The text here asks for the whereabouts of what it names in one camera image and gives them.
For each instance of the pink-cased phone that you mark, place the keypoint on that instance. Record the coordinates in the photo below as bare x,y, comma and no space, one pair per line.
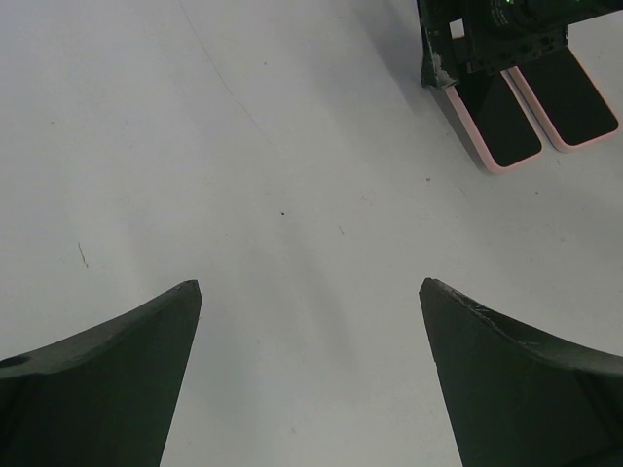
490,122
566,103

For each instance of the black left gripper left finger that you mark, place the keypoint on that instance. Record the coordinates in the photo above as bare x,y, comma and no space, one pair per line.
105,396

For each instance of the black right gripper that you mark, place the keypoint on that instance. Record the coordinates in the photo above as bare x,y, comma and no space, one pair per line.
493,35

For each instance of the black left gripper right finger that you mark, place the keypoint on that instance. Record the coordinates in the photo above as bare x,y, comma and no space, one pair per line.
518,396

